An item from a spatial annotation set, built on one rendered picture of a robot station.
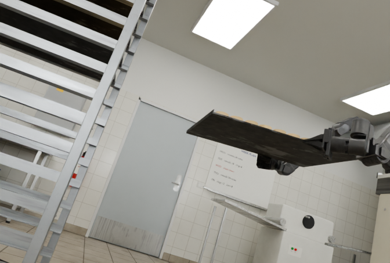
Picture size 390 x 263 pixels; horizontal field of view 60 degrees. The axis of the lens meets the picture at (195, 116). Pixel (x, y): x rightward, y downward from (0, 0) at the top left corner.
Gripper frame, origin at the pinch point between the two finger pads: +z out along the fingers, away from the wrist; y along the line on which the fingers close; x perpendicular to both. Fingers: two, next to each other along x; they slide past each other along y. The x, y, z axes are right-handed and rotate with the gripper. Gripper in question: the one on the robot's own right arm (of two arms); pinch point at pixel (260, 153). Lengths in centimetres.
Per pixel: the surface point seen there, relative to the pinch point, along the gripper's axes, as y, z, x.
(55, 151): -25, 59, -62
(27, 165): -34, 88, -32
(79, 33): 9, 88, -32
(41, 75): -8, 92, -36
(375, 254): -33, 36, 53
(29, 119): -16, 69, -72
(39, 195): -43, 59, -62
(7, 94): -17, 97, -41
